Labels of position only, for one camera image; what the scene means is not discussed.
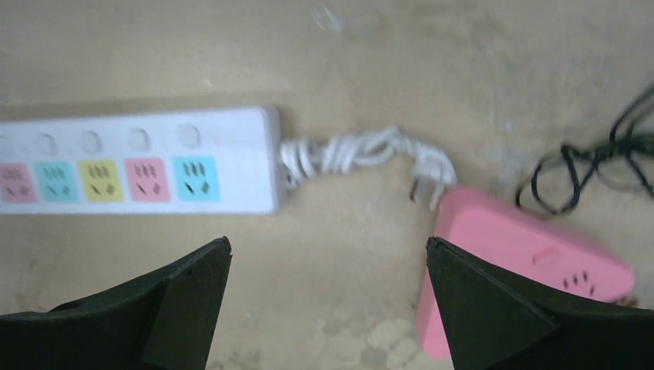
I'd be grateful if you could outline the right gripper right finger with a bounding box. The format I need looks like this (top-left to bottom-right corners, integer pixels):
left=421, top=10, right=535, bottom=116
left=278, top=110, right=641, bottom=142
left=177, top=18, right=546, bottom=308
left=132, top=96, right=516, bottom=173
left=426, top=237, right=653, bottom=369

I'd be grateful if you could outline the pink triangular power socket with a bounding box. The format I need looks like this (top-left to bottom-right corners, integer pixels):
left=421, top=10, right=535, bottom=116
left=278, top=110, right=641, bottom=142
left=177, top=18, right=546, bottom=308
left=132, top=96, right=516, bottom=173
left=417, top=187, right=636, bottom=361

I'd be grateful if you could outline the black cable with adapters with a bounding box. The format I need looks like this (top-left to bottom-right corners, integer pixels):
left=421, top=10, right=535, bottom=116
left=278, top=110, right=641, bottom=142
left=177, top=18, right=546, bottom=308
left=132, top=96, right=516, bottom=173
left=514, top=84, right=654, bottom=217

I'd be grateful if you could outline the white multicolour power strip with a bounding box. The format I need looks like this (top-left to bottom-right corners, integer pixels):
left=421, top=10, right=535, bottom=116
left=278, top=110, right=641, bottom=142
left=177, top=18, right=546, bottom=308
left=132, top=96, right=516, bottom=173
left=1, top=106, right=287, bottom=214

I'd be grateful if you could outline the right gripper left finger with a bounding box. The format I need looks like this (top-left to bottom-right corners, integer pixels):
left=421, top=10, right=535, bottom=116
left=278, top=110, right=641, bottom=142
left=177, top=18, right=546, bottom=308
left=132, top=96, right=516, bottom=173
left=1, top=237, right=232, bottom=369

